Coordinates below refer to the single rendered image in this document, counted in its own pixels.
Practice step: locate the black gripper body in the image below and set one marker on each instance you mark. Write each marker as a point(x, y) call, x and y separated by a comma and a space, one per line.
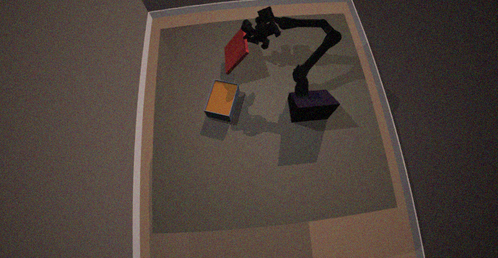
point(257, 33)

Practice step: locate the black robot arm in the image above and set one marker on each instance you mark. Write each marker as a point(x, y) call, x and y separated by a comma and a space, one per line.
point(332, 38)

